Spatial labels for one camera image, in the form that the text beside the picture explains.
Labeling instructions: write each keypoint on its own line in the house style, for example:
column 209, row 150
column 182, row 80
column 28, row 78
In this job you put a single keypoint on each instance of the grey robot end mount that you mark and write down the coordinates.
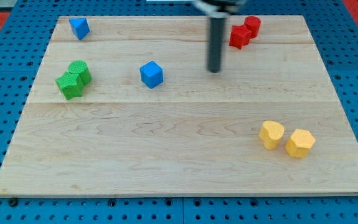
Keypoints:
column 219, row 8

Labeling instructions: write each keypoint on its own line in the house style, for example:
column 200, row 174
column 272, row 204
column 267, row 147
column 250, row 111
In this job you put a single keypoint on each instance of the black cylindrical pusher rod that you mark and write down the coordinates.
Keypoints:
column 215, row 38

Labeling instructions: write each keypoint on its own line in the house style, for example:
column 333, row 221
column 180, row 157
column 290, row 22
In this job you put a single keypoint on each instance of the blue cube block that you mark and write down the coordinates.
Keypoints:
column 151, row 74

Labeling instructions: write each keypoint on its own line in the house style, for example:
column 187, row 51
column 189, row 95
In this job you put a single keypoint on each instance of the red star block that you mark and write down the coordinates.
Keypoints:
column 239, row 36

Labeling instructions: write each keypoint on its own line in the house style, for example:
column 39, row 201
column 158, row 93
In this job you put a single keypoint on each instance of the red cylinder block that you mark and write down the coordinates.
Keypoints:
column 253, row 24

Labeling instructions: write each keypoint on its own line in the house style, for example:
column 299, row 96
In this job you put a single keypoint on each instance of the wooden board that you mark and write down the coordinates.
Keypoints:
column 195, row 134

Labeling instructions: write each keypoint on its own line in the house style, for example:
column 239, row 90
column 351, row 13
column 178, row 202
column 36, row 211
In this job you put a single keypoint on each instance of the yellow heart block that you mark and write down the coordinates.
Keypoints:
column 271, row 133

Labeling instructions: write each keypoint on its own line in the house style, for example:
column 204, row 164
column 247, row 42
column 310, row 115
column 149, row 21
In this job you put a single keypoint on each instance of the blue triangle block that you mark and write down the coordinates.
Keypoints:
column 80, row 27

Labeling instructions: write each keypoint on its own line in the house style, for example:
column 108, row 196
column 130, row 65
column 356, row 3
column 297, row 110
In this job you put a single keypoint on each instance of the yellow hexagon block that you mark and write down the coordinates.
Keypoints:
column 300, row 143

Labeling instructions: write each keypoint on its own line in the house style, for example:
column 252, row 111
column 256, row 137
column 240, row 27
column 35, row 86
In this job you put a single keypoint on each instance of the green cylinder block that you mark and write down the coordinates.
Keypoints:
column 80, row 67

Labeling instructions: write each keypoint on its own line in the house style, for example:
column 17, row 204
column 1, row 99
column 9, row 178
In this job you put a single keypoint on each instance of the green star block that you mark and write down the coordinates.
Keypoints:
column 70, row 85

